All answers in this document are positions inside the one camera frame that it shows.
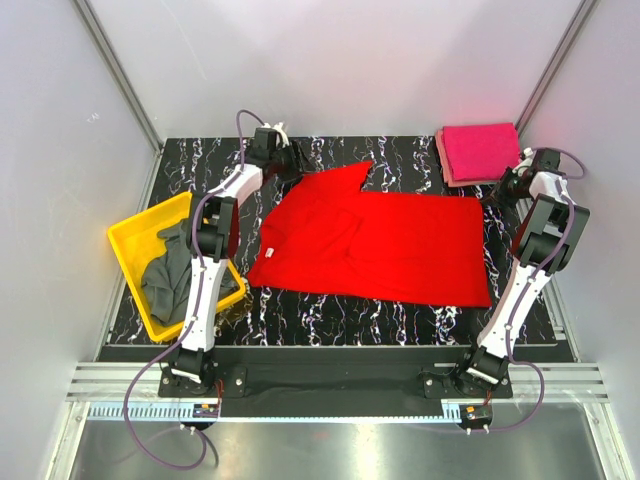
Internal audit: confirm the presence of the white slotted cable duct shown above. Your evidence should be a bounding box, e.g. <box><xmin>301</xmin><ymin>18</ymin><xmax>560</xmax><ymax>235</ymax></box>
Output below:
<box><xmin>88</xmin><ymin>401</ymin><xmax>462</xmax><ymax>424</ymax></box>

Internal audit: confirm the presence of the grey t-shirt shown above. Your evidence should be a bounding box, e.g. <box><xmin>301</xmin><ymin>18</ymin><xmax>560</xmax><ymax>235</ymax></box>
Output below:
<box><xmin>139</xmin><ymin>222</ymin><xmax>240</xmax><ymax>326</ymax></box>

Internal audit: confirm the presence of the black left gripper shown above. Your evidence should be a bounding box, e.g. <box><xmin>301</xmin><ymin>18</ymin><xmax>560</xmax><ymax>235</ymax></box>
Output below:
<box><xmin>269</xmin><ymin>140</ymin><xmax>314</xmax><ymax>182</ymax></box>

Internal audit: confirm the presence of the aluminium corner post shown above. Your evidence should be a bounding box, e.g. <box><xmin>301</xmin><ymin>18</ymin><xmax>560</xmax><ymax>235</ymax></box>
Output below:
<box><xmin>71</xmin><ymin>0</ymin><xmax>164</xmax><ymax>154</ymax></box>
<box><xmin>515</xmin><ymin>0</ymin><xmax>600</xmax><ymax>135</ymax></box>

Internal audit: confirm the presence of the red t-shirt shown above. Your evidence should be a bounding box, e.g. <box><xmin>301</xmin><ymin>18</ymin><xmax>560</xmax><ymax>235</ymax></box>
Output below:
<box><xmin>248</xmin><ymin>162</ymin><xmax>491</xmax><ymax>308</ymax></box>

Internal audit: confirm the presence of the yellow plastic bin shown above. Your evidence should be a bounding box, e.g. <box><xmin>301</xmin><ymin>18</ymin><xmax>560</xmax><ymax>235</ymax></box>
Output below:
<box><xmin>108</xmin><ymin>192</ymin><xmax>247</xmax><ymax>351</ymax></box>

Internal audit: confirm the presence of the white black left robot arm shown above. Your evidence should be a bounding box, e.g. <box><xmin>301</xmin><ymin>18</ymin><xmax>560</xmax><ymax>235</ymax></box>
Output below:
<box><xmin>168</xmin><ymin>122</ymin><xmax>304</xmax><ymax>396</ymax></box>

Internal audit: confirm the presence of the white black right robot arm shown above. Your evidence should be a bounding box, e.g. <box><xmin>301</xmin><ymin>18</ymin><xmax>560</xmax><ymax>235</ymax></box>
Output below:
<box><xmin>453</xmin><ymin>147</ymin><xmax>590</xmax><ymax>397</ymax></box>

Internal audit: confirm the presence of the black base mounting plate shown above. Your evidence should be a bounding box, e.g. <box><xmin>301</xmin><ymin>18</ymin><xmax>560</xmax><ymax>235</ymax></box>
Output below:
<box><xmin>159</xmin><ymin>346</ymin><xmax>485</xmax><ymax>421</ymax></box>

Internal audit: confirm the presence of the left aluminium corner post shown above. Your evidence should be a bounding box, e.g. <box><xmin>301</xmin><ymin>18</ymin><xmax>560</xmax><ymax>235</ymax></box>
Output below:
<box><xmin>71</xmin><ymin>0</ymin><xmax>164</xmax><ymax>154</ymax></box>

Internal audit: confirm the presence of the folded salmon pink t-shirt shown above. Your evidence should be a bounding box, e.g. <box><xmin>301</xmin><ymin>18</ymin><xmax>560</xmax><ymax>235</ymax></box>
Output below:
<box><xmin>435</xmin><ymin>129</ymin><xmax>502</xmax><ymax>187</ymax></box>

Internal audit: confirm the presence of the right aluminium corner post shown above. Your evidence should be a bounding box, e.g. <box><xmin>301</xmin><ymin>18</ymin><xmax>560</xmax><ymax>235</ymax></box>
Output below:
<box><xmin>515</xmin><ymin>0</ymin><xmax>600</xmax><ymax>135</ymax></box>

